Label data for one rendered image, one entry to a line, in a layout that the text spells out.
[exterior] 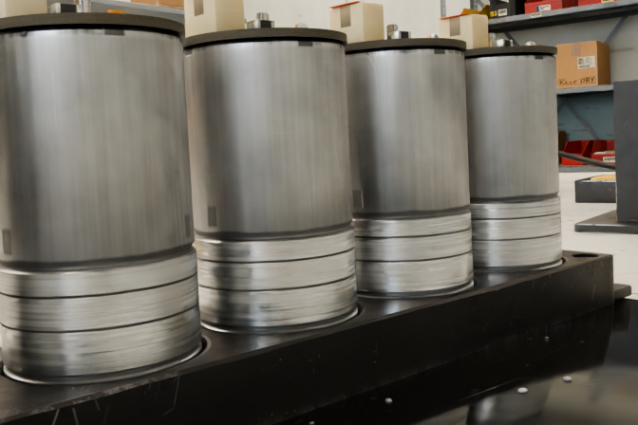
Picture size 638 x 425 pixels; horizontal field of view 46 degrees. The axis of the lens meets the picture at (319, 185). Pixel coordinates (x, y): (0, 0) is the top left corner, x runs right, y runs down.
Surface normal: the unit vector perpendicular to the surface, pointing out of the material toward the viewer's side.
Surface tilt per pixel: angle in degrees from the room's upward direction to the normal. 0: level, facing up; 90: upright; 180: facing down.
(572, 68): 95
